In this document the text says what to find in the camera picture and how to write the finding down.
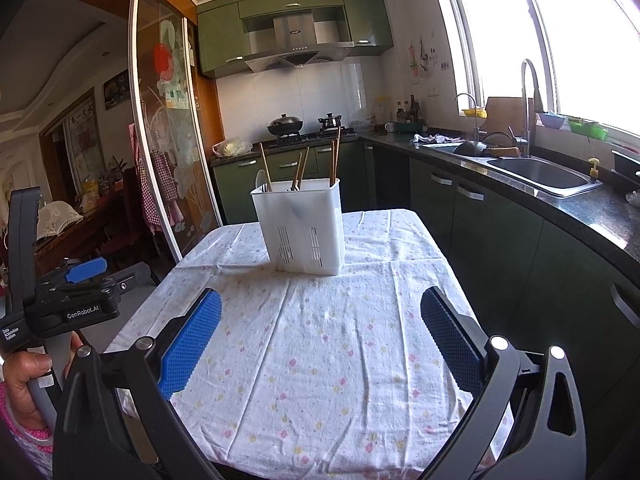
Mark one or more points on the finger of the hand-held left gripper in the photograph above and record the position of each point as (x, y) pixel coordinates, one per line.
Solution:
(85, 270)

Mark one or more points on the window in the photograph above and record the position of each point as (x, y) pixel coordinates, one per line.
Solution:
(575, 35)

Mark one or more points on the blue bowl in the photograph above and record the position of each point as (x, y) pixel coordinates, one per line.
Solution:
(551, 120)

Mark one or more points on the black pan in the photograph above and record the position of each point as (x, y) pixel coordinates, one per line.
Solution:
(472, 148)

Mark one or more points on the green upper cabinets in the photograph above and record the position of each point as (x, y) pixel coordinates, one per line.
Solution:
(220, 35)

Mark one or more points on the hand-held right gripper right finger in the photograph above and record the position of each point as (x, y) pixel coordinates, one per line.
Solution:
(452, 340)

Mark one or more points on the framed wall picture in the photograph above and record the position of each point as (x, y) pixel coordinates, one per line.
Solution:
(117, 90)

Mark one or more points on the wooden chopstick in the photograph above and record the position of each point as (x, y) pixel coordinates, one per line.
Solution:
(265, 167)
(297, 175)
(332, 162)
(336, 155)
(302, 167)

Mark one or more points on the white plastic spoon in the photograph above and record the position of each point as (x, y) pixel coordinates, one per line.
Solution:
(260, 181)

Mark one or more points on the steel sink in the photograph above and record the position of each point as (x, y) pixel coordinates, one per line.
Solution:
(540, 175)

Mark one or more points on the white floral tablecloth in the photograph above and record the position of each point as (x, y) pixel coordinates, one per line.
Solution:
(310, 335)

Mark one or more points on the black wok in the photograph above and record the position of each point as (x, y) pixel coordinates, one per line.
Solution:
(285, 124)

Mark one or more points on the white dish cloth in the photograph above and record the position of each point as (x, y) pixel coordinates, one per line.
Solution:
(440, 138)

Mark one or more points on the small steel faucet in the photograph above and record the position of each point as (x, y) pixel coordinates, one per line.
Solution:
(472, 105)

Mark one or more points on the white mug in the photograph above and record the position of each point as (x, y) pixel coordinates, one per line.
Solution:
(390, 127)

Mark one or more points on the yellow drain basket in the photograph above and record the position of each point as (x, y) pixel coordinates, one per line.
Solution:
(474, 112)

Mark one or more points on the glass sliding door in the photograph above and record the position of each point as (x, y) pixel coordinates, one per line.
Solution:
(165, 125)

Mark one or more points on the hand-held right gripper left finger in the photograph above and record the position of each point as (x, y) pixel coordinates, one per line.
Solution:
(192, 340)

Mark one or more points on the white plastic utensil holder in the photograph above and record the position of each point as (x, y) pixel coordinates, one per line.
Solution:
(320, 210)

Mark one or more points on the gas stove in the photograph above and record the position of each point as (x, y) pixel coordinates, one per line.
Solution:
(310, 137)

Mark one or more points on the wooden cutting board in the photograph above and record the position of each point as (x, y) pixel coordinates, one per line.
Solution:
(502, 115)

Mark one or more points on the green sink cabinet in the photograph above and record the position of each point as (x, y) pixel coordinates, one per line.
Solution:
(500, 240)

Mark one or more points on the white plastic bag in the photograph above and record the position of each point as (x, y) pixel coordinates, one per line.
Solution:
(232, 147)

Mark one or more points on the person's left hand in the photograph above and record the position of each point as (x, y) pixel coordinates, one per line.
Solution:
(22, 390)

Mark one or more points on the green drawer cabinet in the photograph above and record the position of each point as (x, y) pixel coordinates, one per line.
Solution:
(290, 170)

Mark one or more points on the green basket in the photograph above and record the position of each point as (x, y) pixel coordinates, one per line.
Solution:
(587, 129)

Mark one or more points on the steel range hood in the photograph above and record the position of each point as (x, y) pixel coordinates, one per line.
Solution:
(297, 42)

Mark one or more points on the yellow pump dispenser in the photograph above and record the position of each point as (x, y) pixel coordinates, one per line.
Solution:
(593, 170)

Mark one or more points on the tall steel faucet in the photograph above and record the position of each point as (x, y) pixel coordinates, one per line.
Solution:
(530, 105)

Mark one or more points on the red checked apron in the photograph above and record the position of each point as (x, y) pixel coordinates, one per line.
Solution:
(160, 185)

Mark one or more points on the white lace cloth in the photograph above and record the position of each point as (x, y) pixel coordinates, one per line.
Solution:
(57, 215)

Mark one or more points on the wall poster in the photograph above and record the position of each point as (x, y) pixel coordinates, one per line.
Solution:
(80, 140)

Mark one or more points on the group of condiment bottles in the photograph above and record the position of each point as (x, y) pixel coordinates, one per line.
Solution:
(410, 115)

